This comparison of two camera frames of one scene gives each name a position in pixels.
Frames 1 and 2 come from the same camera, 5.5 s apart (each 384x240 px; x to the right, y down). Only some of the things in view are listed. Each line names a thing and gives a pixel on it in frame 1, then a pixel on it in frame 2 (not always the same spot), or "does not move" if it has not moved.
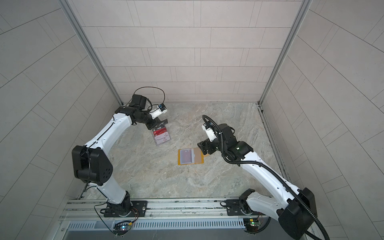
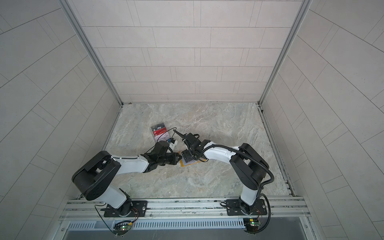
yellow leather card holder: (190, 156) does not move
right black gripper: (208, 143) → (187, 158)
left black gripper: (153, 122) → (175, 160)
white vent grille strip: (160, 224) does not move
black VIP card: (159, 128) does not move
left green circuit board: (121, 229) does not move
